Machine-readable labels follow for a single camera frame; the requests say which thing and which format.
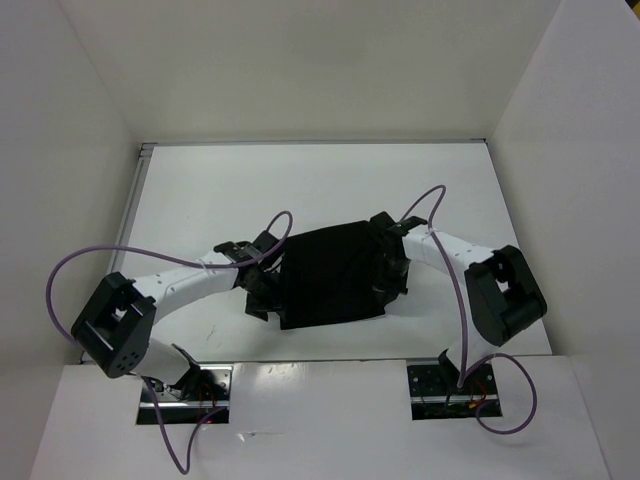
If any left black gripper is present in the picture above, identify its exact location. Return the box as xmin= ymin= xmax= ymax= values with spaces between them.
xmin=242 ymin=267 xmax=289 ymax=321

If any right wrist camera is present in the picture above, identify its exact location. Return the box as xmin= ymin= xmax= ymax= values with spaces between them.
xmin=369 ymin=211 xmax=428 ymax=237

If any black skirt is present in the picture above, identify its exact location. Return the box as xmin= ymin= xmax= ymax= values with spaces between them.
xmin=279 ymin=220 xmax=385 ymax=330

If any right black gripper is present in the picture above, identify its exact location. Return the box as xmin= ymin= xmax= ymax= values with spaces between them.
xmin=373 ymin=254 xmax=410 ymax=308

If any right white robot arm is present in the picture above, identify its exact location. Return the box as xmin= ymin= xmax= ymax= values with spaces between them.
xmin=376 ymin=223 xmax=547 ymax=393

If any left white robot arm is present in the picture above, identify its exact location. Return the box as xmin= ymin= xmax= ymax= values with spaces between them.
xmin=71 ymin=239 xmax=282 ymax=400

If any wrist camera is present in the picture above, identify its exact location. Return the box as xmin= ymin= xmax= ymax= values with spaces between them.
xmin=369 ymin=211 xmax=428 ymax=237
xmin=213 ymin=230 xmax=278 ymax=263

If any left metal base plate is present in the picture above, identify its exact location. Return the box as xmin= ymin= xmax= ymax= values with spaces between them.
xmin=151 ymin=364 xmax=233 ymax=425

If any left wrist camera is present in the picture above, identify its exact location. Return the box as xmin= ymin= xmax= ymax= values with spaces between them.
xmin=213 ymin=230 xmax=278 ymax=263

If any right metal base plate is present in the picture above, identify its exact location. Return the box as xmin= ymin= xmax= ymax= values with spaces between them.
xmin=406 ymin=359 xmax=502 ymax=421

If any metal base plate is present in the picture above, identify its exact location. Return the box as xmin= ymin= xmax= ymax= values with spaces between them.
xmin=151 ymin=364 xmax=233 ymax=425
xmin=406 ymin=359 xmax=502 ymax=421

